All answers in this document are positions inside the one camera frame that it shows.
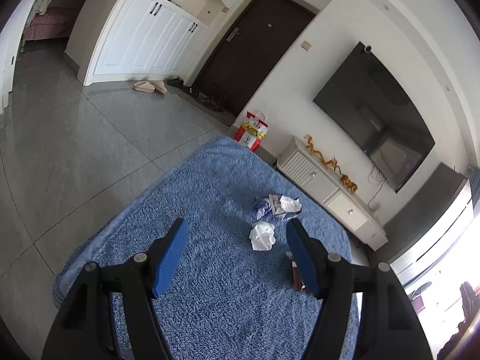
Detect red snack wrapper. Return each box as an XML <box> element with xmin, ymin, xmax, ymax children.
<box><xmin>286</xmin><ymin>251</ymin><xmax>306</xmax><ymax>292</ymax></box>

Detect blue fuzzy table cover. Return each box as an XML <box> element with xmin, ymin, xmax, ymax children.
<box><xmin>53</xmin><ymin>136</ymin><xmax>352</xmax><ymax>359</ymax></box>

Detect dark grey tall cabinet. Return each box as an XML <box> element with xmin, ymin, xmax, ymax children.
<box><xmin>373</xmin><ymin>163</ymin><xmax>467</xmax><ymax>263</ymax></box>

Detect golden tiger figurine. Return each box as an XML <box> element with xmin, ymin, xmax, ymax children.
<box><xmin>340</xmin><ymin>175</ymin><xmax>358</xmax><ymax>194</ymax></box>

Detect crumpled white tissue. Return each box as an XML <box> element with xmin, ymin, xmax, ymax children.
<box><xmin>249</xmin><ymin>221</ymin><xmax>276</xmax><ymax>251</ymax></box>

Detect small silver purple wrapper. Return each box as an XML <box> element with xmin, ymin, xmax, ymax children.
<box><xmin>254</xmin><ymin>194</ymin><xmax>302</xmax><ymax>221</ymax></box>

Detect golden dragon figurine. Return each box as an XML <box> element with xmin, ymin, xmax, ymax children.
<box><xmin>304</xmin><ymin>134</ymin><xmax>343</xmax><ymax>176</ymax></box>

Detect white tv cabinet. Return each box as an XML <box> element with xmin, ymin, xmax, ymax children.
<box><xmin>277</xmin><ymin>137</ymin><xmax>388</xmax><ymax>251</ymax></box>

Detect red white gift bag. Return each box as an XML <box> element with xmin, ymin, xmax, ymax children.
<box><xmin>233</xmin><ymin>111</ymin><xmax>269</xmax><ymax>152</ymax></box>

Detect beige slippers pair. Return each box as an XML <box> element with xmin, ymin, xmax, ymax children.
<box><xmin>133</xmin><ymin>80</ymin><xmax>168</xmax><ymax>95</ymax></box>

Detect black shoes by door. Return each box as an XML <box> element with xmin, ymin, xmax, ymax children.
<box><xmin>166</xmin><ymin>77</ymin><xmax>225</xmax><ymax>112</ymax></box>

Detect white shoe cabinet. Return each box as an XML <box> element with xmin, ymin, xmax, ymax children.
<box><xmin>65</xmin><ymin>0</ymin><xmax>240</xmax><ymax>86</ymax></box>

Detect pink bed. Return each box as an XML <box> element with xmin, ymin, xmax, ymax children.
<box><xmin>24</xmin><ymin>7</ymin><xmax>80</xmax><ymax>41</ymax></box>

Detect dark brown entrance door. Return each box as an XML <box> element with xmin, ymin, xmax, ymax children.
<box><xmin>192</xmin><ymin>0</ymin><xmax>315</xmax><ymax>116</ymax></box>

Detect wall mounted black television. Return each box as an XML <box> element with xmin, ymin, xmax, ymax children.
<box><xmin>313</xmin><ymin>42</ymin><xmax>435</xmax><ymax>192</ymax></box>

